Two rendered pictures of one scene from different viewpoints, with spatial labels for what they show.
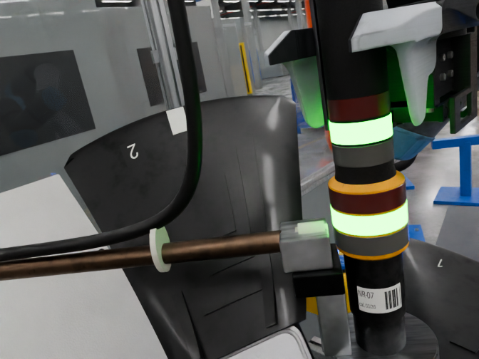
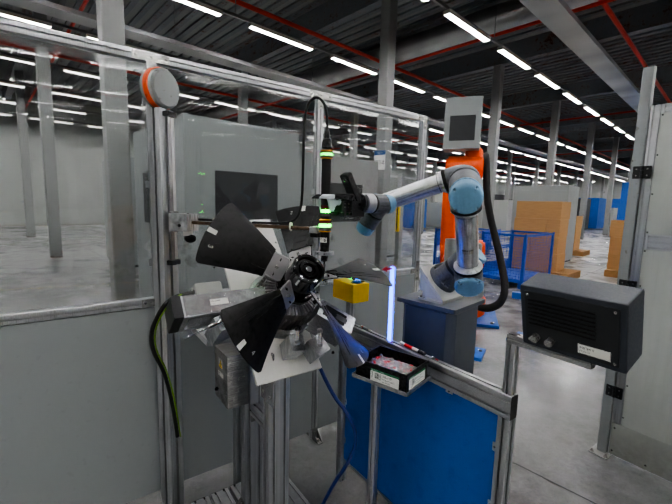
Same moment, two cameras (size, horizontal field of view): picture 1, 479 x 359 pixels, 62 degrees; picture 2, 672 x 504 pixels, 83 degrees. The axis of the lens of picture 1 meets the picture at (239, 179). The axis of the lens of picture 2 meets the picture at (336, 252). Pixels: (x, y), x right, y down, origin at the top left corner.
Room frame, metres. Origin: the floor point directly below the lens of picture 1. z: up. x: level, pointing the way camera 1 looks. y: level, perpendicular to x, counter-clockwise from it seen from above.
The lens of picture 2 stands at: (-1.12, -0.31, 1.44)
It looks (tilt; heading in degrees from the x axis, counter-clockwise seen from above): 7 degrees down; 9
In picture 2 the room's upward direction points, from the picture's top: 1 degrees clockwise
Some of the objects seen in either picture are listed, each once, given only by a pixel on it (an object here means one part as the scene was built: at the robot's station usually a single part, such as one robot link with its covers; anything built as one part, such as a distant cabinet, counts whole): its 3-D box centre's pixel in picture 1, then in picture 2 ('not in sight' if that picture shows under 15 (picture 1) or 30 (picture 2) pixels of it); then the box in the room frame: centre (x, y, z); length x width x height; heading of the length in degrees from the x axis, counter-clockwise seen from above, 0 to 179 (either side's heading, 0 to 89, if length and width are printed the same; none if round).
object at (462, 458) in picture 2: not in sight; (404, 442); (0.40, -0.40, 0.45); 0.82 x 0.02 x 0.66; 45
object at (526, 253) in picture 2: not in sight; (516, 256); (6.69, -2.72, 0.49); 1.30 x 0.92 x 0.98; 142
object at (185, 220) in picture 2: not in sight; (182, 222); (0.34, 0.54, 1.35); 0.10 x 0.07 x 0.09; 80
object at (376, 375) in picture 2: not in sight; (391, 368); (0.24, -0.33, 0.85); 0.22 x 0.17 x 0.07; 59
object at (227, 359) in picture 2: not in sight; (231, 373); (0.30, 0.32, 0.73); 0.15 x 0.09 x 0.22; 45
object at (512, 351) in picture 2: not in sight; (511, 363); (0.10, -0.70, 0.96); 0.03 x 0.03 x 0.20; 45
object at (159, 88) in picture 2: not in sight; (160, 89); (0.35, 0.64, 1.88); 0.16 x 0.07 x 0.16; 170
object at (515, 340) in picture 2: not in sight; (547, 349); (0.02, -0.77, 1.04); 0.24 x 0.03 x 0.03; 45
